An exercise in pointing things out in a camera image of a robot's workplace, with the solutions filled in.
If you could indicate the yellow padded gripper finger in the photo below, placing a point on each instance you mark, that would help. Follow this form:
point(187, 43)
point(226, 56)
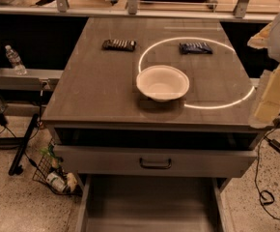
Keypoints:
point(266, 106)

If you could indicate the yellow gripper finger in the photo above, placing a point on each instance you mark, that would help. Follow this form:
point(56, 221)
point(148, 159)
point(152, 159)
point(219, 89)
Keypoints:
point(260, 40)

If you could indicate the blue rxbar blueberry bar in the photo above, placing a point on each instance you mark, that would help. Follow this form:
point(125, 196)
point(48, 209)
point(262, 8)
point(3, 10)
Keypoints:
point(194, 48)

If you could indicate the grey middle drawer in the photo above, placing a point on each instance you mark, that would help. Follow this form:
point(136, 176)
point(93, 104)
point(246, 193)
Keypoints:
point(124, 161)

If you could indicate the open bottom drawer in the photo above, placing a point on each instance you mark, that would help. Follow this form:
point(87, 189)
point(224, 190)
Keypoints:
point(151, 204)

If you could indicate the black power adapter right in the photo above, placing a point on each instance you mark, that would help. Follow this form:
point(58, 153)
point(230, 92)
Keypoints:
point(274, 144)

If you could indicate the black power adapter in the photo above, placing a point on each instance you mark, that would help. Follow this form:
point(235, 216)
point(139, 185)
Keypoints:
point(3, 120)
point(274, 144)

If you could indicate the white paper bowl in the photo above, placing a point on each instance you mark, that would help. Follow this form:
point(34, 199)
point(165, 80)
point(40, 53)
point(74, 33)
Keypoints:
point(162, 83)

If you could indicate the dark striped snack bar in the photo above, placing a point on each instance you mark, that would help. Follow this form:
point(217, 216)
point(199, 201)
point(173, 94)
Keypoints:
point(123, 45)

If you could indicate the grey side bench left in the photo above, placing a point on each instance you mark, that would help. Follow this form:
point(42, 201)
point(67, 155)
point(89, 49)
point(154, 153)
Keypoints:
point(34, 80)

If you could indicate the white can in basket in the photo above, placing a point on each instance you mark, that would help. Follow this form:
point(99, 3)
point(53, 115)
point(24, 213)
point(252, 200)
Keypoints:
point(56, 181)

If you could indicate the clear plastic water bottle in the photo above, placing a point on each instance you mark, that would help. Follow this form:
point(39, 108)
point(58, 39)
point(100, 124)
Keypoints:
point(15, 60)

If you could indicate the black power adapter left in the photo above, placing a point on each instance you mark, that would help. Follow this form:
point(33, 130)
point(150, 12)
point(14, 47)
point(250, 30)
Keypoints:
point(3, 120)

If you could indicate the black table leg bar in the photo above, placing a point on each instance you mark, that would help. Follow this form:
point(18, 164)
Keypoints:
point(15, 167)

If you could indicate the black drawer handle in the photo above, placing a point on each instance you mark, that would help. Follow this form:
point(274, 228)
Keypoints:
point(155, 165)

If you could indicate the black wire basket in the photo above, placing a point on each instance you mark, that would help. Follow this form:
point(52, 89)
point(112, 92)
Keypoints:
point(52, 163)

